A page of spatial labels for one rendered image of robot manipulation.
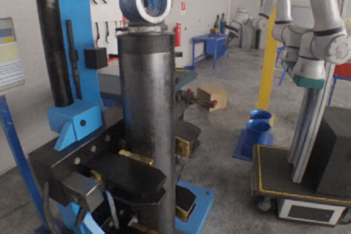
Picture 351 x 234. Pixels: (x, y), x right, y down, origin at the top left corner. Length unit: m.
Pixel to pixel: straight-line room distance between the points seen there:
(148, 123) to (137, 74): 0.19
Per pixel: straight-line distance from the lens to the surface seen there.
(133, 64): 0.73
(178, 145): 1.02
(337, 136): 1.67
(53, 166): 0.82
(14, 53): 1.37
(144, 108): 0.78
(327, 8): 1.20
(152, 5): 0.87
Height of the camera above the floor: 1.53
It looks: 23 degrees down
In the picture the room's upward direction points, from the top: straight up
